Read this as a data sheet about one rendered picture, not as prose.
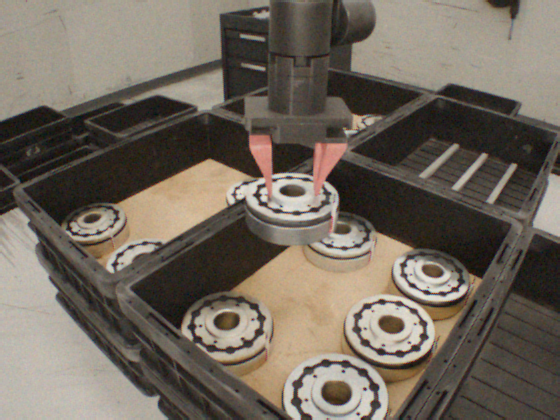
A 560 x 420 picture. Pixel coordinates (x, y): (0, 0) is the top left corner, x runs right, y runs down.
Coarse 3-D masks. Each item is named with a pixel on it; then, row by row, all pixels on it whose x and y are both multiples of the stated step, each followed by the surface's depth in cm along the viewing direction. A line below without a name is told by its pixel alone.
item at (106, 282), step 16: (208, 112) 81; (160, 128) 75; (128, 144) 70; (304, 144) 69; (80, 160) 65; (48, 176) 61; (16, 192) 57; (32, 208) 53; (224, 208) 53; (48, 224) 50; (208, 224) 51; (64, 240) 48; (176, 240) 48; (80, 256) 45; (144, 256) 46; (96, 272) 43; (112, 272) 43; (128, 272) 43; (112, 288) 43
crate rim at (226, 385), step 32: (352, 160) 64; (224, 224) 51; (512, 224) 50; (160, 256) 46; (128, 288) 41; (480, 288) 41; (160, 320) 38; (192, 352) 35; (448, 352) 35; (224, 384) 32; (416, 384) 32; (256, 416) 31; (288, 416) 30; (416, 416) 30
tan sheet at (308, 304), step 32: (288, 256) 61; (384, 256) 61; (256, 288) 56; (288, 288) 56; (320, 288) 56; (352, 288) 56; (384, 288) 56; (288, 320) 51; (320, 320) 51; (448, 320) 51; (288, 352) 47; (320, 352) 47; (256, 384) 44
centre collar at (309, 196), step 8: (280, 184) 48; (288, 184) 49; (296, 184) 49; (304, 184) 49; (272, 192) 47; (304, 192) 48; (312, 192) 47; (280, 200) 46; (288, 200) 46; (296, 200) 46; (304, 200) 46; (312, 200) 47
